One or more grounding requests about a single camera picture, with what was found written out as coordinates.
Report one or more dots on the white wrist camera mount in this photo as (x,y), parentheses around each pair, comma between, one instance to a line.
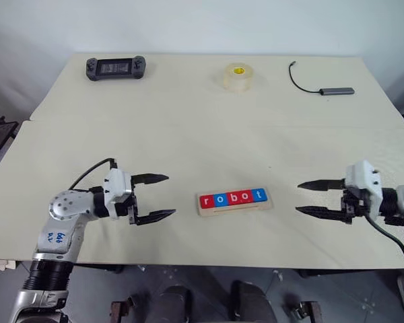
(360,175)
(116,185)

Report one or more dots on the small wooden piece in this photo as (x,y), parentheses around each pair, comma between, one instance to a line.
(0,264)

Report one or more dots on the blue letter tile o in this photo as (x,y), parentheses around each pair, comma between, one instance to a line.
(219,200)

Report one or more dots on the red letter tile b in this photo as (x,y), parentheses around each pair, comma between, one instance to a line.
(234,198)

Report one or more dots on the black handheld game console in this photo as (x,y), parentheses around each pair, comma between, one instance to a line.
(116,68)

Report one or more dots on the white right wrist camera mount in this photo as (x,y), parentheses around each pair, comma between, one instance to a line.
(360,175)

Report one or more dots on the dark rounded shape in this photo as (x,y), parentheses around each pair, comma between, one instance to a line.
(171,306)
(250,303)

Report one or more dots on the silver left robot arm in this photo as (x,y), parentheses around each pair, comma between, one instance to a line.
(67,208)

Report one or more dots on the rusty metal bracket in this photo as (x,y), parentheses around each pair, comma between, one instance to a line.
(119,311)
(306,311)

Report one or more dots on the blue letter tile t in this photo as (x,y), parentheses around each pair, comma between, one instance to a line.
(259,194)

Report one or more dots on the wooden tray with letter tiles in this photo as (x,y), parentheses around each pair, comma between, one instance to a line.
(235,210)

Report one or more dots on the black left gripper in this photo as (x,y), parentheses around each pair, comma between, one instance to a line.
(132,210)

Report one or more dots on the black table frame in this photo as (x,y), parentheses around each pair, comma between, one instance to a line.
(97,268)

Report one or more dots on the red letter tile o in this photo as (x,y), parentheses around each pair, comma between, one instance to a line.
(245,196)

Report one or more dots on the black stand base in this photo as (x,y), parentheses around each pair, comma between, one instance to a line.
(0,136)

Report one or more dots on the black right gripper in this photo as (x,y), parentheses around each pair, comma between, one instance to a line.
(351,205)

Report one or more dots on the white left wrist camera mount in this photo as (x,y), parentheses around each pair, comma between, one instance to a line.
(116,185)

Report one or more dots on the clear packing tape roll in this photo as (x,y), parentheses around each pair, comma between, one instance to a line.
(238,79)

